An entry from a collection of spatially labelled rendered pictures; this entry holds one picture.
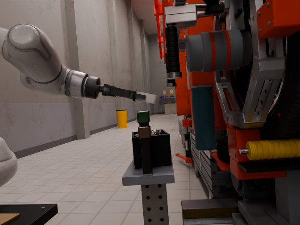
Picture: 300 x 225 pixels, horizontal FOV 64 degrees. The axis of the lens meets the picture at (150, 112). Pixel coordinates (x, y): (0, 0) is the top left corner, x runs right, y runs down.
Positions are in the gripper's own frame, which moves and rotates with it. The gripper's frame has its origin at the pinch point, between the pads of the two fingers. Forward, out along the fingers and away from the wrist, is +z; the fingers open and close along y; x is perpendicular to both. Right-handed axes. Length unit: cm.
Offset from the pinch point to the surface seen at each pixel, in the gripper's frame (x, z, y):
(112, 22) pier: -291, -185, 849
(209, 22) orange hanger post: -46, 25, 42
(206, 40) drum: -22.3, 16.4, -1.9
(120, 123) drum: 76, -75, 743
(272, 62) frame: -13.5, 28.9, -23.2
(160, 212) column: 43.8, 14.6, 14.3
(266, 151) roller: 9.2, 38.2, -11.3
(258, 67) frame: -11.8, 26.3, -22.4
